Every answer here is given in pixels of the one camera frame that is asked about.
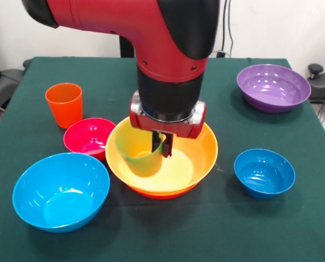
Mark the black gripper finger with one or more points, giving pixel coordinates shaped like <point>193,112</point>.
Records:
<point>167,146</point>
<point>156,140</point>

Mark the yellow bowl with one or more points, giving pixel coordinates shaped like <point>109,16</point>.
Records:
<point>195,163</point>

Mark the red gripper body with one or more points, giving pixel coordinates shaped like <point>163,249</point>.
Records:
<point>189,128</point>

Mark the large sky blue bowl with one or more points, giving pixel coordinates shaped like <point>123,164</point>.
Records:
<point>61,196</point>

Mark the orange cup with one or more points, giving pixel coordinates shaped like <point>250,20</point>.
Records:
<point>65,109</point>

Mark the pink bowl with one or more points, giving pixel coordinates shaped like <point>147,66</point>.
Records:
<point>83,136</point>

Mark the orange bowl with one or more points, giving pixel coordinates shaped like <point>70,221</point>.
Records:
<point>157,195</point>

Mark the green cup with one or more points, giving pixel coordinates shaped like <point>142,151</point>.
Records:
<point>143,163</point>

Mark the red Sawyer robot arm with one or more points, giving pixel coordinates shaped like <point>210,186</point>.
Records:
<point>151,41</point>

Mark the black pedestal leg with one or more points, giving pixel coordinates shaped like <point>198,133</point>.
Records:
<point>7,79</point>
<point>322,84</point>

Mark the purple bowl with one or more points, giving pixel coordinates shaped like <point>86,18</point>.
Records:
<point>273,87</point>

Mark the dark blue bowl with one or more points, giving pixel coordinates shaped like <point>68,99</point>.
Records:
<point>263,174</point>

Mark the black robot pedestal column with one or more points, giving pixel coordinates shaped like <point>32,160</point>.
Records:
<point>125,47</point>

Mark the dark green table cloth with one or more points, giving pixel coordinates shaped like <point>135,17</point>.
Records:
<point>110,82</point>

